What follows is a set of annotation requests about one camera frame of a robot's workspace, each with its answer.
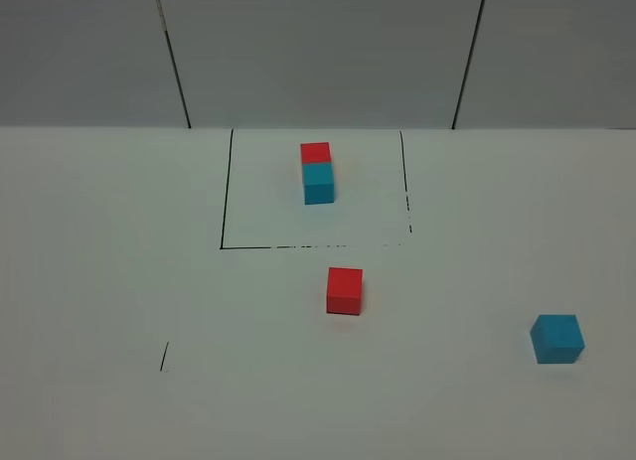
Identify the red template cube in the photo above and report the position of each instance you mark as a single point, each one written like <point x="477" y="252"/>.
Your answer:
<point x="315" y="153"/>

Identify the blue template cube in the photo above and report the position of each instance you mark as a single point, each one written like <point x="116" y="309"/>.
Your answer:
<point x="318" y="183"/>

